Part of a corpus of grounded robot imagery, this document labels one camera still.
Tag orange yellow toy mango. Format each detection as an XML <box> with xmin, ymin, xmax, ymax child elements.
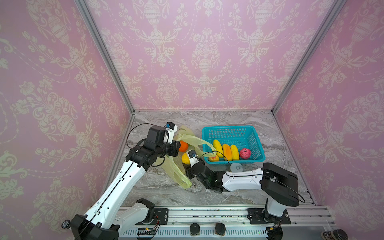
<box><xmin>223</xmin><ymin>144</ymin><xmax>232</xmax><ymax>162</ymax></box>

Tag yellow-green plastic bag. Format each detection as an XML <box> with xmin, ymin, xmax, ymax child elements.
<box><xmin>161</xmin><ymin>125</ymin><xmax>216</xmax><ymax>189</ymax></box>

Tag yellow toy corn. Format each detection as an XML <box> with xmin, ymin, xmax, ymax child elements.
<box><xmin>213</xmin><ymin>139</ymin><xmax>224</xmax><ymax>159</ymax></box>

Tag yellow toy lemon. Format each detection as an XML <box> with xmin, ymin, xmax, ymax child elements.
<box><xmin>182</xmin><ymin>153</ymin><xmax>191</xmax><ymax>165</ymax></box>

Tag pink toy fruit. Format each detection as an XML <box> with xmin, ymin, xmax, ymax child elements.
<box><xmin>239</xmin><ymin>148</ymin><xmax>252</xmax><ymax>160</ymax></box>

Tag yellow toy fruit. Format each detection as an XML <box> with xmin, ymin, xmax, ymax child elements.
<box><xmin>209</xmin><ymin>155</ymin><xmax>220</xmax><ymax>162</ymax></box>

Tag yellow toy banana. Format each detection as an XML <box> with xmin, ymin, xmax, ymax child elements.
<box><xmin>231</xmin><ymin>145</ymin><xmax>240</xmax><ymax>161</ymax></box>

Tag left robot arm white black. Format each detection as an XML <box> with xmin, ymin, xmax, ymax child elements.
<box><xmin>62</xmin><ymin>122</ymin><xmax>181</xmax><ymax>240</ymax></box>

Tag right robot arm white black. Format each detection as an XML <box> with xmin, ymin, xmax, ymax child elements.
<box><xmin>186</xmin><ymin>162</ymin><xmax>305</xmax><ymax>225</ymax></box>

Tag orange toy fruit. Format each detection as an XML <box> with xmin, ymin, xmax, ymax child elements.
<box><xmin>179</xmin><ymin>141</ymin><xmax>189</xmax><ymax>153</ymax></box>

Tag small white round object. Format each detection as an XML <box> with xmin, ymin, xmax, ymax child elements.
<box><xmin>230</xmin><ymin>163</ymin><xmax>243</xmax><ymax>173</ymax></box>

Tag black knob right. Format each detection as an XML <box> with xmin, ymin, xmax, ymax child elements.
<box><xmin>215</xmin><ymin>223</ymin><xmax>226</xmax><ymax>236</ymax></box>

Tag black knob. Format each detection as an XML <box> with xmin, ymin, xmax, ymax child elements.
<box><xmin>215</xmin><ymin>223</ymin><xmax>226</xmax><ymax>236</ymax></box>
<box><xmin>190</xmin><ymin>223</ymin><xmax>201</xmax><ymax>236</ymax></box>

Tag black knob left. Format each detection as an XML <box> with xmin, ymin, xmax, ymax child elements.
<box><xmin>190</xmin><ymin>223</ymin><xmax>201</xmax><ymax>236</ymax></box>

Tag teal plastic basket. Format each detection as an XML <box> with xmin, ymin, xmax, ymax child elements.
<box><xmin>202</xmin><ymin>125</ymin><xmax>266</xmax><ymax>164</ymax></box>

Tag purple bottle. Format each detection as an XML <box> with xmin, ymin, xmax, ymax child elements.
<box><xmin>61</xmin><ymin>220</ymin><xmax>71</xmax><ymax>229</ymax></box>

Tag dark jar bottom right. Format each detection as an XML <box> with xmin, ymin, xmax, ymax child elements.
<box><xmin>321</xmin><ymin>229</ymin><xmax>349</xmax><ymax>240</ymax></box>

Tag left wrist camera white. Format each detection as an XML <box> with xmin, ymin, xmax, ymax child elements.
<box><xmin>164</xmin><ymin>122</ymin><xmax>178</xmax><ymax>144</ymax></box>

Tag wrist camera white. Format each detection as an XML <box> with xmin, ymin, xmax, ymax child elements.
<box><xmin>187</xmin><ymin>150</ymin><xmax>200</xmax><ymax>167</ymax></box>
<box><xmin>164</xmin><ymin>122</ymin><xmax>178</xmax><ymax>144</ymax></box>

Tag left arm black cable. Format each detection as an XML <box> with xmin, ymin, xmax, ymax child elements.
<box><xmin>125</xmin><ymin>122</ymin><xmax>169</xmax><ymax>168</ymax></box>

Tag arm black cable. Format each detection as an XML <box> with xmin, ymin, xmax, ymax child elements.
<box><xmin>197</xmin><ymin>150</ymin><xmax>306</xmax><ymax>204</ymax></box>
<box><xmin>125</xmin><ymin>122</ymin><xmax>169</xmax><ymax>168</ymax></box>

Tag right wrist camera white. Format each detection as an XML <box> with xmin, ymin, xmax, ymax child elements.
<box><xmin>187</xmin><ymin>150</ymin><xmax>200</xmax><ymax>167</ymax></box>

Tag circuit board with wires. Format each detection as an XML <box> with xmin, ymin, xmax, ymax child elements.
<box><xmin>138</xmin><ymin>228</ymin><xmax>158</xmax><ymax>236</ymax></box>

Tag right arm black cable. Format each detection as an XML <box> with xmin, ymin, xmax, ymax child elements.
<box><xmin>197</xmin><ymin>150</ymin><xmax>306</xmax><ymax>204</ymax></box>

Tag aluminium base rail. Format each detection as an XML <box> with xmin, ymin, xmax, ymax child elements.
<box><xmin>120</xmin><ymin>205</ymin><xmax>337</xmax><ymax>240</ymax></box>

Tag aluminium frame post left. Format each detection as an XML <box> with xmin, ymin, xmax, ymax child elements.
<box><xmin>73</xmin><ymin>0</ymin><xmax>135</xmax><ymax>115</ymax></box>

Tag aluminium frame post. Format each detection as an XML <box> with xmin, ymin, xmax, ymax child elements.
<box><xmin>73</xmin><ymin>0</ymin><xmax>135</xmax><ymax>115</ymax></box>
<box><xmin>271</xmin><ymin>0</ymin><xmax>349</xmax><ymax>114</ymax></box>

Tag aluminium frame post right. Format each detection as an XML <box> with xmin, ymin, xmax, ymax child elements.
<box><xmin>271</xmin><ymin>0</ymin><xmax>349</xmax><ymax>114</ymax></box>

